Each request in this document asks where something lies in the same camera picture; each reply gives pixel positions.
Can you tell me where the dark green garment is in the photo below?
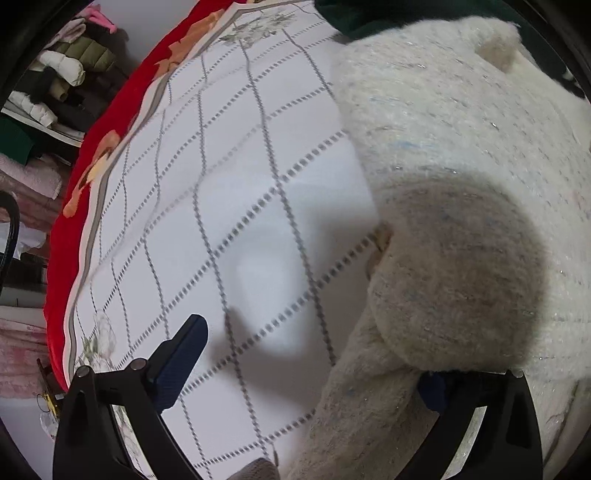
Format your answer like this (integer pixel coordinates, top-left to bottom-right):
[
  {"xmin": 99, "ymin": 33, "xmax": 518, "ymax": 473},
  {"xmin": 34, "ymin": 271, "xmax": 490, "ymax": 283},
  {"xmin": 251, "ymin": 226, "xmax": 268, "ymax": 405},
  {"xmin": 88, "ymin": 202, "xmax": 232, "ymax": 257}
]
[{"xmin": 316, "ymin": 0, "xmax": 522, "ymax": 43}]

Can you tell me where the olive puffer jacket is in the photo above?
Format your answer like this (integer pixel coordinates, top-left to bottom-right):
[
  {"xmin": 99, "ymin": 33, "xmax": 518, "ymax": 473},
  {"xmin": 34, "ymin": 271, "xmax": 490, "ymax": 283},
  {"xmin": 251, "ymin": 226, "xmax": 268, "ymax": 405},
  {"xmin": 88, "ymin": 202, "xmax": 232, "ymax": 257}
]
[{"xmin": 54, "ymin": 36, "xmax": 117, "ymax": 75}]

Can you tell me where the white fluffy sweater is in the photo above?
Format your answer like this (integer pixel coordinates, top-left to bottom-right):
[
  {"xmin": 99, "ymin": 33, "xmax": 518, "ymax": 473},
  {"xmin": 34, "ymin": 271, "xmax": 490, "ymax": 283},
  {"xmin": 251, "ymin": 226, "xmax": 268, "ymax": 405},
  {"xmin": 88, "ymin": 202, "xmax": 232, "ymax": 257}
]
[{"xmin": 281, "ymin": 16, "xmax": 591, "ymax": 480}]

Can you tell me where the pink strap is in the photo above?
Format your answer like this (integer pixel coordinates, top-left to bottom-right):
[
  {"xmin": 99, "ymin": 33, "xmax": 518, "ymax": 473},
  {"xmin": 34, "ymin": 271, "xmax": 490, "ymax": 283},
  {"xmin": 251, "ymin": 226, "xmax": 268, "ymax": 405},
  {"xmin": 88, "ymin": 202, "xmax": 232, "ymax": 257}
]
[{"xmin": 84, "ymin": 4, "xmax": 117, "ymax": 34}]

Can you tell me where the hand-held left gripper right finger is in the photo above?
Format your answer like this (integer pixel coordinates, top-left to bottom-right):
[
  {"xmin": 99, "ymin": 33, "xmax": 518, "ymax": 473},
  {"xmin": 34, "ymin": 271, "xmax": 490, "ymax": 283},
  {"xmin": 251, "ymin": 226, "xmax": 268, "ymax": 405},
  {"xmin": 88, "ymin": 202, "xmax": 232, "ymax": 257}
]
[{"xmin": 406, "ymin": 368, "xmax": 544, "ymax": 480}]

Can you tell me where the red floral blanket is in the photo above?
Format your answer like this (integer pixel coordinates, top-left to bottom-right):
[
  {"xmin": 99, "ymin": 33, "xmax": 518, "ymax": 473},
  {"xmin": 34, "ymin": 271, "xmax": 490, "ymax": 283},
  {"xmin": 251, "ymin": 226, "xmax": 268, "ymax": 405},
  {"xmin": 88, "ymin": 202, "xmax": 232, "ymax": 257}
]
[{"xmin": 46, "ymin": 0, "xmax": 259, "ymax": 389}]

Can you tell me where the white puffer jacket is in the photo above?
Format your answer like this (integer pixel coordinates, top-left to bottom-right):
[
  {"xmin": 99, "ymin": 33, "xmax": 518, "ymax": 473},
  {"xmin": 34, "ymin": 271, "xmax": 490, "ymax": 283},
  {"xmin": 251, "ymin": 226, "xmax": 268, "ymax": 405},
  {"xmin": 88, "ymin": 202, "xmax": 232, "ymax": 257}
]
[{"xmin": 8, "ymin": 50, "xmax": 86, "ymax": 128}]

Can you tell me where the green folded cloth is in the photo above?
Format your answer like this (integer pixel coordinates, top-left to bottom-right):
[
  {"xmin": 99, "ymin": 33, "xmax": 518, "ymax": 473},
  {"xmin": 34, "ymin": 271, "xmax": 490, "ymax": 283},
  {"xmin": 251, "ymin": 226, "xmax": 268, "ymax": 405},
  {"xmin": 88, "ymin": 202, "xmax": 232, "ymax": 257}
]
[{"xmin": 0, "ymin": 115, "xmax": 38, "ymax": 161}]

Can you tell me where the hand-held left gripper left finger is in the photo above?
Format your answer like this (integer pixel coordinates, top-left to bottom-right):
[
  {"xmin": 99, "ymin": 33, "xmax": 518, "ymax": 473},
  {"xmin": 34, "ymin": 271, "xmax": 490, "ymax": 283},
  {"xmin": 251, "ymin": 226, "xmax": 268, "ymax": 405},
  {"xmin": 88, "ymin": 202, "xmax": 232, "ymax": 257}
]
[{"xmin": 52, "ymin": 314, "xmax": 209, "ymax": 480}]

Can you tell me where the white floral checked mat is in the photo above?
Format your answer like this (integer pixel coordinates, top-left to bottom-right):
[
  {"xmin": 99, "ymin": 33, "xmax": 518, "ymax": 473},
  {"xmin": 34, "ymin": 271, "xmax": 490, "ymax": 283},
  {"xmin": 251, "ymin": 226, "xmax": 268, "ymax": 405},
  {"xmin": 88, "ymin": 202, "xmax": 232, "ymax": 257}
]
[{"xmin": 65, "ymin": 0, "xmax": 393, "ymax": 480}]

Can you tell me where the black curved handle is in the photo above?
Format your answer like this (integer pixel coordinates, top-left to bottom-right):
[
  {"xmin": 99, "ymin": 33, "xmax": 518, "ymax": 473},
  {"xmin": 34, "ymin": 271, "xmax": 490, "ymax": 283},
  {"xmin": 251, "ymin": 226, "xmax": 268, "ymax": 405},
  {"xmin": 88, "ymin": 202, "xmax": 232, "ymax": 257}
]
[{"xmin": 0, "ymin": 191, "xmax": 22, "ymax": 288}]

